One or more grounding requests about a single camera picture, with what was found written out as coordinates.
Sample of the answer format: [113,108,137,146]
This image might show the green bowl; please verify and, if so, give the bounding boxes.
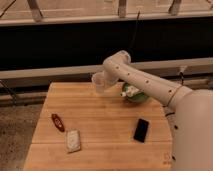
[123,90,149,103]

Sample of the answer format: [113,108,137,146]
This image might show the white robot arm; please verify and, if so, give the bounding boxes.
[103,51,213,171]

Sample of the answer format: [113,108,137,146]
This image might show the red pocket knife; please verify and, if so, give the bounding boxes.
[51,114,65,132]

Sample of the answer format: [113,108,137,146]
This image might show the white tube in bowl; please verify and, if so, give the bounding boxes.
[121,85,140,97]

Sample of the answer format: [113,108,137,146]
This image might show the translucent white cup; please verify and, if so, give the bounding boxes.
[91,72,106,93]

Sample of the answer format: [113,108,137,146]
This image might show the black cable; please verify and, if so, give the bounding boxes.
[128,10,141,54]

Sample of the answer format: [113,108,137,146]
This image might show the black smartphone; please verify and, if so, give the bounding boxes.
[133,119,149,143]

